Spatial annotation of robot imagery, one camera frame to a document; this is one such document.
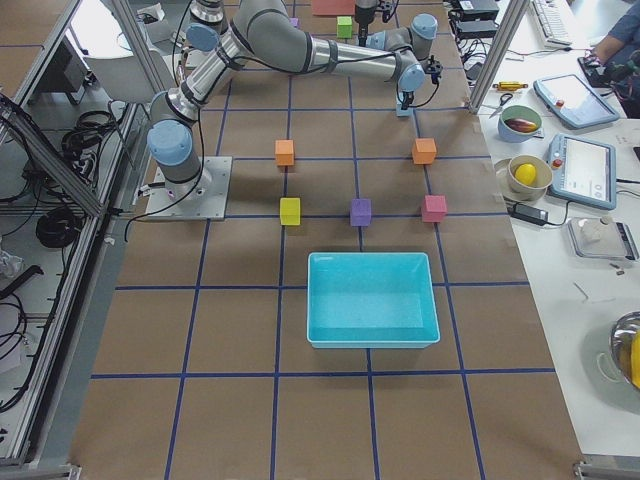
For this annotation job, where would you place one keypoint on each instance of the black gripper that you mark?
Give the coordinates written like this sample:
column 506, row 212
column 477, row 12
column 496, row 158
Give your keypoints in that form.
column 362, row 17
column 406, row 93

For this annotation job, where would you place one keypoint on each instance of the light blue block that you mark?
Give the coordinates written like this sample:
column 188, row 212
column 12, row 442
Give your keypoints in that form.
column 403, row 113
column 375, row 41

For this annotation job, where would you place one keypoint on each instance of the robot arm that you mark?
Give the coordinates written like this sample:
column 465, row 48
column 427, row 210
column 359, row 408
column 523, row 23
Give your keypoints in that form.
column 262, row 31
column 364, row 15

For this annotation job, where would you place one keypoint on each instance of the green foam block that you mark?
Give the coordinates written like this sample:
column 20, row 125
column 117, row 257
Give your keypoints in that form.
column 344, row 27

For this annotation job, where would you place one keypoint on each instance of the pink plastic bin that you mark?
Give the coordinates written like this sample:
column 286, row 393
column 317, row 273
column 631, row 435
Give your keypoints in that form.
column 333, row 7

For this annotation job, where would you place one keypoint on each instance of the orange block front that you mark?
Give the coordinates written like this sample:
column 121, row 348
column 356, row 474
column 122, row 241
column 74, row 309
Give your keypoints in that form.
column 424, row 151

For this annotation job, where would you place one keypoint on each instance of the scissors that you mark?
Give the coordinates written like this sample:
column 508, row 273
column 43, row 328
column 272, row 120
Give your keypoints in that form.
column 504, row 99

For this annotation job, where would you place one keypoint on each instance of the gold metal cylinder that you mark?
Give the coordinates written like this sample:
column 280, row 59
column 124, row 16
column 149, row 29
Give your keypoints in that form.
column 510, row 86

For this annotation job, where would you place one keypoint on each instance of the red block right front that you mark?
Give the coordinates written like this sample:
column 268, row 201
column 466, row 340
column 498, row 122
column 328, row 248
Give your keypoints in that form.
column 433, row 208

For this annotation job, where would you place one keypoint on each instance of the green bowl with fruit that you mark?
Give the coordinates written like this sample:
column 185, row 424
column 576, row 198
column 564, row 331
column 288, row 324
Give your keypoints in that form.
column 518, row 123

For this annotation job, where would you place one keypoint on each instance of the purple block right side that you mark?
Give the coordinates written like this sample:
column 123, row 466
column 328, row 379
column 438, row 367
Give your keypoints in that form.
column 360, row 212

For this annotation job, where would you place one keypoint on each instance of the orange block near base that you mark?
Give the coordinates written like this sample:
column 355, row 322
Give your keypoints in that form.
column 284, row 152

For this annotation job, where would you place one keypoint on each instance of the cream bowl with lemon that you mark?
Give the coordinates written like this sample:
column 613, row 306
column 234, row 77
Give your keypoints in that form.
column 528, row 177

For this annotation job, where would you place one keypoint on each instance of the yellow foam block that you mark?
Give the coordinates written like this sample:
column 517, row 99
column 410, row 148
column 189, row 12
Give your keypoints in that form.
column 290, row 211

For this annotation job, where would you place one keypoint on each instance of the white keyboard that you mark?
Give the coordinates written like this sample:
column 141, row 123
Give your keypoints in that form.
column 549, row 23

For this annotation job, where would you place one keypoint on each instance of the far teach pendant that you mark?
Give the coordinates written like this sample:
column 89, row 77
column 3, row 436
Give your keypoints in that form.
column 574, row 102

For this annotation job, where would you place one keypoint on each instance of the teach pendant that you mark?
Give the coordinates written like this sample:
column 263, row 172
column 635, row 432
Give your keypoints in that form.
column 574, row 102
column 583, row 171

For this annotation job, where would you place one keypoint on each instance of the black power adapter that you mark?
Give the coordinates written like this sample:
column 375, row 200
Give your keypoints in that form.
column 528, row 214

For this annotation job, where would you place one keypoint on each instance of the near teach pendant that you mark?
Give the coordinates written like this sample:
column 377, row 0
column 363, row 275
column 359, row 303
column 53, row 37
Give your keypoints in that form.
column 583, row 171

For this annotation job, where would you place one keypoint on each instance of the cyan plastic bin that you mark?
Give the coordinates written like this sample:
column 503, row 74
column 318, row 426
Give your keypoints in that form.
column 371, row 300

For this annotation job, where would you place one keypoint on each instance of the person at desk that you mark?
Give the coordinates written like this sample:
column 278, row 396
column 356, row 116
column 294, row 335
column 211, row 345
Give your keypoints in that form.
column 615, row 50

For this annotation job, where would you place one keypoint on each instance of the kitchen scale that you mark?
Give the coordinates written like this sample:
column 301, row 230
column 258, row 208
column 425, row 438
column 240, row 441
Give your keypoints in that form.
column 602, row 238

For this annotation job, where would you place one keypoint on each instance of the steel bowl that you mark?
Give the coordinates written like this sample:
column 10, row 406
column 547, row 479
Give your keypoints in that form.
column 624, row 346

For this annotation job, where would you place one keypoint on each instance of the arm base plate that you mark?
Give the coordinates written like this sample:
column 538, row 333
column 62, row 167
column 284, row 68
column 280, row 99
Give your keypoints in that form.
column 190, row 201

